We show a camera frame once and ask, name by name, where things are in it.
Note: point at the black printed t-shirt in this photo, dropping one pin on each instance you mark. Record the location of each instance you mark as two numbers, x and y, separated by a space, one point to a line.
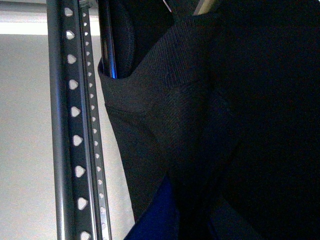
217 117

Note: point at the dark metal rack frame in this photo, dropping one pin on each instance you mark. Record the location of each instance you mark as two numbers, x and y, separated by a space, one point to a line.
81 198

